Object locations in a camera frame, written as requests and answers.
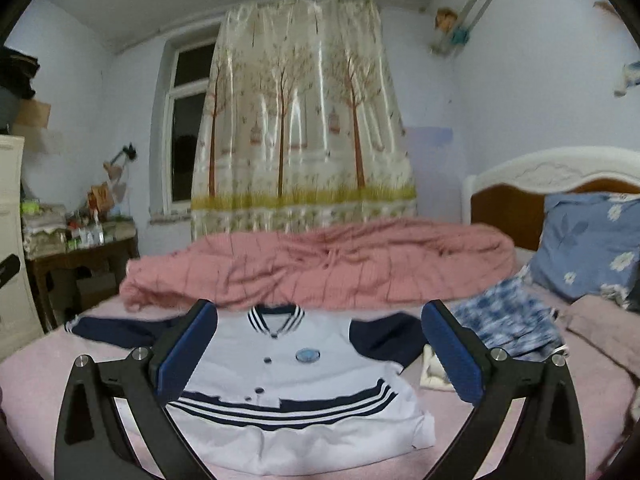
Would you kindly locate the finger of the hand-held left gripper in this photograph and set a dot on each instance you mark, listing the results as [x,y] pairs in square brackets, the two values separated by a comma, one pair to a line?
[7,270]

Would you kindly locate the pink plaid blanket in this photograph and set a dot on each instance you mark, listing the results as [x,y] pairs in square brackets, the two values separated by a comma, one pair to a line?
[325,260]

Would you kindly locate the teal toy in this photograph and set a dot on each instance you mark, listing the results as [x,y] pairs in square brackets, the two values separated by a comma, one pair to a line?
[461,36]

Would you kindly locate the blue floral pillow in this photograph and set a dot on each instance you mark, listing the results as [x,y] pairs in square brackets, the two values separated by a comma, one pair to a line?
[585,240]

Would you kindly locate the white and wooden headboard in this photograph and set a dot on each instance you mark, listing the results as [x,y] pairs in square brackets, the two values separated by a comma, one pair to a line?
[500,205]

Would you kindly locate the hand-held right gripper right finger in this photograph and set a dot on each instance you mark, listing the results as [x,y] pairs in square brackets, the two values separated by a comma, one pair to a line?
[452,355]

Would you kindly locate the cardboard box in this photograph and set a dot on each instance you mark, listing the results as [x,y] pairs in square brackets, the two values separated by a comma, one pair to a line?
[35,114]

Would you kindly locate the mauve pillow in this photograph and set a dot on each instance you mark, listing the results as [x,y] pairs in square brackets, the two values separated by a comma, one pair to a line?
[605,325]

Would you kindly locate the pile of dark clothes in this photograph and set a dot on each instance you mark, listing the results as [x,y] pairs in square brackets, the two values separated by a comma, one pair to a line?
[17,72]

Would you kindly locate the wall lamp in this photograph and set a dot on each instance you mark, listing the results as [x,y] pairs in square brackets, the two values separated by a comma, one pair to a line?
[120,157]

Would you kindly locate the white drawer cabinet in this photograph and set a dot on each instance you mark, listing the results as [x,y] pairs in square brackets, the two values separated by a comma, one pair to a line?
[12,240]

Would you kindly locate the stack of folded cloths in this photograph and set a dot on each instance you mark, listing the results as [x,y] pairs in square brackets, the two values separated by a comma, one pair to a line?
[42,227]

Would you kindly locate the white and navy jacket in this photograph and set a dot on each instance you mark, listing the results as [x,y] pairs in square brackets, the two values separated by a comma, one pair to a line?
[300,330]

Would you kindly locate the cluster of small bottles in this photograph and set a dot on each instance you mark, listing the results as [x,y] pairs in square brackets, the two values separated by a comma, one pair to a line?
[87,235]

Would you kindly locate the tree print curtain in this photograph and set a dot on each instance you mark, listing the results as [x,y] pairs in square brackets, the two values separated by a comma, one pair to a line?
[300,110]

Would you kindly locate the blue and white floral cloth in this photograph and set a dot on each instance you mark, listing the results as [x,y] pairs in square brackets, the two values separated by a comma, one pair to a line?
[505,315]

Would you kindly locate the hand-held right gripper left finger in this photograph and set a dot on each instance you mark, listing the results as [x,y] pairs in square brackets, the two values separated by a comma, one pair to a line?
[186,355]

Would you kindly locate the dark wooden desk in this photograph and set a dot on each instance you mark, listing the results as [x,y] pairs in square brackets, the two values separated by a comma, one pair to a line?
[75,262]

